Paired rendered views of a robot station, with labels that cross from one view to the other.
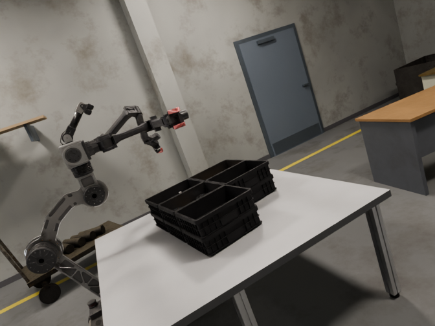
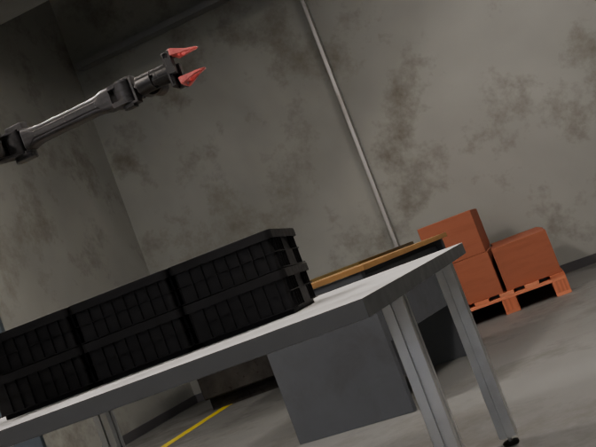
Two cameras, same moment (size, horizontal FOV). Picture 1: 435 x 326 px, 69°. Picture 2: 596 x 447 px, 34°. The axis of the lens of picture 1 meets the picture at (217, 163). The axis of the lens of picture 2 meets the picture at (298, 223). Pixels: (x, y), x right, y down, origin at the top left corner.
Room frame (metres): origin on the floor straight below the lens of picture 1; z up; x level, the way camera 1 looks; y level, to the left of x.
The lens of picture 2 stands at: (0.01, 2.19, 0.77)
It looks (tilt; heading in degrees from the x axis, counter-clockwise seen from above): 3 degrees up; 306
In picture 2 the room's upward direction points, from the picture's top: 21 degrees counter-clockwise
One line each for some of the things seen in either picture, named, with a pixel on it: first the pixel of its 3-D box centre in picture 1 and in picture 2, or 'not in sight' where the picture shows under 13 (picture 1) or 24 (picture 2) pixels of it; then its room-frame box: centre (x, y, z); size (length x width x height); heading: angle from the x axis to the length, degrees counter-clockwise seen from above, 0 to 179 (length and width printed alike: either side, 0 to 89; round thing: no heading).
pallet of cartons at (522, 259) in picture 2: not in sight; (494, 255); (3.52, -4.97, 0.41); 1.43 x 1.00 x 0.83; 110
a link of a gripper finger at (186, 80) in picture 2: (178, 121); (189, 69); (1.69, 0.11, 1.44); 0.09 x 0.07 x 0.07; 21
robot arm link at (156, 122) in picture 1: (160, 121); (71, 119); (2.06, 0.25, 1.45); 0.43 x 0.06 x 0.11; 20
